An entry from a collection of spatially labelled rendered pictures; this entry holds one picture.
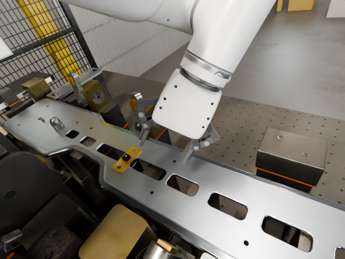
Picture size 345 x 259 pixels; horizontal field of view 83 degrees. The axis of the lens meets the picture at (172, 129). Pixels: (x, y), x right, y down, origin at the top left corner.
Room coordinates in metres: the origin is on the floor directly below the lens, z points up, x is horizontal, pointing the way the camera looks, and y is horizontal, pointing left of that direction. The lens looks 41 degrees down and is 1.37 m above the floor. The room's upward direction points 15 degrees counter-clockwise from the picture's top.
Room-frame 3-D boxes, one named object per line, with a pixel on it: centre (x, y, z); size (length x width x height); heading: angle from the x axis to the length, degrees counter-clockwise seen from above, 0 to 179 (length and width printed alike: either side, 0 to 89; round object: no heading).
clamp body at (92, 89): (0.80, 0.29, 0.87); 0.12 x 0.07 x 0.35; 137
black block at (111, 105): (0.68, 0.21, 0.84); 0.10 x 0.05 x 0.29; 137
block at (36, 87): (0.96, 0.59, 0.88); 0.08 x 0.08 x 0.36; 47
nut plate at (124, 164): (0.36, 0.14, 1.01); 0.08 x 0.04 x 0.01; 137
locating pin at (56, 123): (0.59, 0.39, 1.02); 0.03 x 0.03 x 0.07
